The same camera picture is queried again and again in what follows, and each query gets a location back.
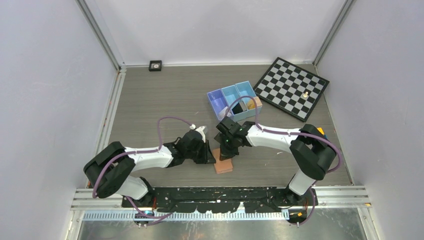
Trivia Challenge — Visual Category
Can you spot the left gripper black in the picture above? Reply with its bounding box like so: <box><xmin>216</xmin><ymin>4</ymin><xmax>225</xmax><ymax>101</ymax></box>
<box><xmin>185</xmin><ymin>139</ymin><xmax>216</xmax><ymax>164</ymax></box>

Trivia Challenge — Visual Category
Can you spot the middle light blue bin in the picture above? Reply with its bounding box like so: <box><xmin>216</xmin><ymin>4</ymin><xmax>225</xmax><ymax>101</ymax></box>
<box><xmin>221</xmin><ymin>85</ymin><xmax>245</xmax><ymax>122</ymax></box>

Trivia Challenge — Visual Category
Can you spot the light blue bin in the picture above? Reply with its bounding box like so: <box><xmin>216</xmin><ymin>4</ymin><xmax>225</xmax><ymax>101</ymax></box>
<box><xmin>235</xmin><ymin>81</ymin><xmax>263</xmax><ymax>119</ymax></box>
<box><xmin>221</xmin><ymin>85</ymin><xmax>245</xmax><ymax>122</ymax></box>

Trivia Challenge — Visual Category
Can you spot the brown leather card holder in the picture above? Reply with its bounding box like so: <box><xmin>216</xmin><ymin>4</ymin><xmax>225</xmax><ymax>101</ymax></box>
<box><xmin>211</xmin><ymin>148</ymin><xmax>233</xmax><ymax>174</ymax></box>

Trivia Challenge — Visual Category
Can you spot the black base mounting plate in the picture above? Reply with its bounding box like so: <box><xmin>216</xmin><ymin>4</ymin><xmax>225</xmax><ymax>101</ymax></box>
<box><xmin>121</xmin><ymin>186</ymin><xmax>318</xmax><ymax>214</ymax></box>

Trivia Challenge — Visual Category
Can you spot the tan card right bin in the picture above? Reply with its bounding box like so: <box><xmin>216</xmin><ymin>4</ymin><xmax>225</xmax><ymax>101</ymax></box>
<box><xmin>246</xmin><ymin>96</ymin><xmax>263</xmax><ymax>110</ymax></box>

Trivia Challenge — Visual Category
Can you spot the blue yellow toy car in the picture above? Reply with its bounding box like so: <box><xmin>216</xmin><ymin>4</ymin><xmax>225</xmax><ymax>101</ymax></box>
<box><xmin>317</xmin><ymin>127</ymin><xmax>328</xmax><ymax>139</ymax></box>

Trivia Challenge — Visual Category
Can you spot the right light blue bin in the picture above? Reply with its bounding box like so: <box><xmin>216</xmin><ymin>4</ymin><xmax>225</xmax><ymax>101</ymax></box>
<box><xmin>235</xmin><ymin>81</ymin><xmax>263</xmax><ymax>119</ymax></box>

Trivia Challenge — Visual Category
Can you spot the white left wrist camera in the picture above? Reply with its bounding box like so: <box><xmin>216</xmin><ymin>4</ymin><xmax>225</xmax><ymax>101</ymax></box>
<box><xmin>189</xmin><ymin>124</ymin><xmax>208</xmax><ymax>142</ymax></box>

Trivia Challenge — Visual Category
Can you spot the purple plastic bin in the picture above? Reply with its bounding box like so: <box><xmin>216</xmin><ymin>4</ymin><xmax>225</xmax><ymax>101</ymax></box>
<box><xmin>206</xmin><ymin>89</ymin><xmax>229</xmax><ymax>121</ymax></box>

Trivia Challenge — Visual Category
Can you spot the aluminium rail frame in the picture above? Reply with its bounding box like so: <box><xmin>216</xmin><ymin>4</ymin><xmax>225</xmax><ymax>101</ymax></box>
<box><xmin>71</xmin><ymin>185</ymin><xmax>374</xmax><ymax>228</ymax></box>

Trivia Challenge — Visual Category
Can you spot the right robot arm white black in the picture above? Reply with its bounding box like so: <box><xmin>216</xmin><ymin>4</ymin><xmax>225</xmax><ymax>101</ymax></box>
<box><xmin>215</xmin><ymin>117</ymin><xmax>342</xmax><ymax>205</ymax></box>

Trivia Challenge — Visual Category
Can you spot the small black square device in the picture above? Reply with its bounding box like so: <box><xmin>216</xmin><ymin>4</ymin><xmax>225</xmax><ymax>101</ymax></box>
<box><xmin>148</xmin><ymin>60</ymin><xmax>163</xmax><ymax>72</ymax></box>

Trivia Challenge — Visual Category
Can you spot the black white chessboard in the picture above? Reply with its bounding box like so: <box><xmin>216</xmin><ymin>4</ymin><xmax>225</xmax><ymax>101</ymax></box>
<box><xmin>253</xmin><ymin>57</ymin><xmax>330</xmax><ymax>122</ymax></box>

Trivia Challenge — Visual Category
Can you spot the black card middle bin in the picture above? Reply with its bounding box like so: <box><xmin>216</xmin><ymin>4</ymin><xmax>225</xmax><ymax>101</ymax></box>
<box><xmin>231</xmin><ymin>101</ymin><xmax>246</xmax><ymax>115</ymax></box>

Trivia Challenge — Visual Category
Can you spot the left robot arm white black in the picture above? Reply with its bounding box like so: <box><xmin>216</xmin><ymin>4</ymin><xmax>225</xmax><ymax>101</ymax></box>
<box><xmin>83</xmin><ymin>127</ymin><xmax>216</xmax><ymax>207</ymax></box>

